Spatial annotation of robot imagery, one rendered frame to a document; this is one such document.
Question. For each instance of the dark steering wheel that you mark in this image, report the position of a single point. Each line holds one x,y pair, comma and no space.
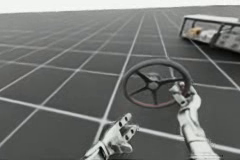
153,85

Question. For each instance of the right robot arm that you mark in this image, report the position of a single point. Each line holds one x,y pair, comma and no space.
194,136

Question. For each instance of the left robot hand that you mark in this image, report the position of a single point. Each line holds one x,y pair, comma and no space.
118,137

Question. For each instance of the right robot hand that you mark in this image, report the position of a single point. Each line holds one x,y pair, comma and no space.
185,96

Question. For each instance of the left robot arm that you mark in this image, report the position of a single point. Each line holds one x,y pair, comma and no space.
95,152

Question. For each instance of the grey cart with brown box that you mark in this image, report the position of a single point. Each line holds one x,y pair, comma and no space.
216,32

